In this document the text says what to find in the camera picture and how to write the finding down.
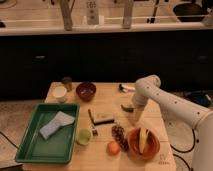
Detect small black brush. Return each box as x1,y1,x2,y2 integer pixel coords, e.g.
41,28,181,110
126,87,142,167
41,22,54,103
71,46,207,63
88,109,98,136

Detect brown glass cup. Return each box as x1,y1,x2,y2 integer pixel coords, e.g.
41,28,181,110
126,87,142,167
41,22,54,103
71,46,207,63
61,77,72,92

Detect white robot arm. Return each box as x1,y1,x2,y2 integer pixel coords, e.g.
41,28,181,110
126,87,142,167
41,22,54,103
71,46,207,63
132,75,213,171

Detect green pepper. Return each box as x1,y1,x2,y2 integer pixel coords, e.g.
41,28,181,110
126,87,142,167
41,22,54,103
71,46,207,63
121,105,134,113

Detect green plastic cup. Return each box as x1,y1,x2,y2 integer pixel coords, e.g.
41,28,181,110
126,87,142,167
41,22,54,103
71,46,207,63
76,129,91,146

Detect bunch of dark grapes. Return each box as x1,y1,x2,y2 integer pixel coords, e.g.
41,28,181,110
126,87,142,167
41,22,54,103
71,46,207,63
111,124,128,151

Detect orange bowl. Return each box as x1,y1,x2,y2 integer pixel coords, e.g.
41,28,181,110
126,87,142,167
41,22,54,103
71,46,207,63
127,127,160,161

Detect dark red bowl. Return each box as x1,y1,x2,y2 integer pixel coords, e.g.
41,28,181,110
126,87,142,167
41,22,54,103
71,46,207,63
76,82,96,102

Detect green plastic tray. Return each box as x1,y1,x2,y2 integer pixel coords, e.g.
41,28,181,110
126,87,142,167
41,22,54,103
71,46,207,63
15,103,79,164

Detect white plastic cup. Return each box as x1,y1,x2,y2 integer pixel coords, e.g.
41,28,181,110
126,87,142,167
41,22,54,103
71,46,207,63
53,86,67,103

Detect blue sponge cloth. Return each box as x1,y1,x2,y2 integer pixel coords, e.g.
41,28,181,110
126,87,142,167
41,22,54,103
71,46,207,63
40,111,75,140

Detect black cable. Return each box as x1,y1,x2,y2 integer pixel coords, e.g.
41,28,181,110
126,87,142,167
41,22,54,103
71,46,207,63
169,128,198,171

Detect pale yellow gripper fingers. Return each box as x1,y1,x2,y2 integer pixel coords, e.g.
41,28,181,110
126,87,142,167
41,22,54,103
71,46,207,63
133,107,144,122

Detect orange fruit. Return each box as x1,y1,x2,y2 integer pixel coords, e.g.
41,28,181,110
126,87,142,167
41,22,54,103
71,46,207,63
107,141,120,156

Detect yellow banana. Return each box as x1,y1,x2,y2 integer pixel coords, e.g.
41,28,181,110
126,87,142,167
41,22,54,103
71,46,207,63
139,127,149,152

